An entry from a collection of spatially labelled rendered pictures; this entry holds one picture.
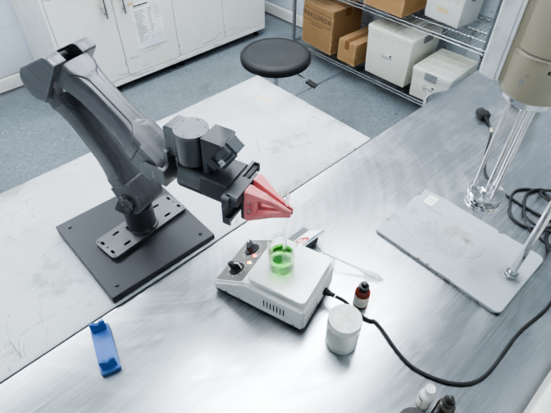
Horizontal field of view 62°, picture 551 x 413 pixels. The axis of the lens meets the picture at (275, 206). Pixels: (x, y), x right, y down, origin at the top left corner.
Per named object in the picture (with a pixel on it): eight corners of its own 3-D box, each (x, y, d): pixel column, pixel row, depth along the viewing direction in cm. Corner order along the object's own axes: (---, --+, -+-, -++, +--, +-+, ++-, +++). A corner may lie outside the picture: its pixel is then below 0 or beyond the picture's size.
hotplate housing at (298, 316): (214, 289, 92) (210, 265, 86) (248, 246, 100) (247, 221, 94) (312, 339, 84) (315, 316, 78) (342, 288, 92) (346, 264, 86)
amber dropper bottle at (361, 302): (355, 294, 91) (359, 273, 86) (370, 300, 90) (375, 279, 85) (350, 306, 89) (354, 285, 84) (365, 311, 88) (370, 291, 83)
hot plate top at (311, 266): (246, 280, 84) (245, 277, 83) (278, 237, 91) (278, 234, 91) (303, 308, 80) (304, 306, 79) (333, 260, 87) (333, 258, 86)
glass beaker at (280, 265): (269, 282, 83) (269, 254, 77) (264, 259, 87) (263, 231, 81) (302, 277, 84) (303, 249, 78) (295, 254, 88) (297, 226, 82)
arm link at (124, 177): (167, 192, 93) (64, 44, 80) (145, 212, 89) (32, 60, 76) (152, 196, 97) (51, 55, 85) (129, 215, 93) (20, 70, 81)
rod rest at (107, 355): (90, 331, 85) (84, 321, 83) (109, 324, 86) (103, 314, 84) (102, 378, 79) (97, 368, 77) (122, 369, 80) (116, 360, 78)
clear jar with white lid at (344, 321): (363, 347, 83) (370, 324, 77) (336, 361, 81) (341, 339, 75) (344, 321, 87) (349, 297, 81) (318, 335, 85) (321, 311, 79)
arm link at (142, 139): (196, 149, 81) (69, 16, 77) (162, 178, 76) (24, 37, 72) (172, 177, 91) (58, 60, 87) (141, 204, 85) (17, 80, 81)
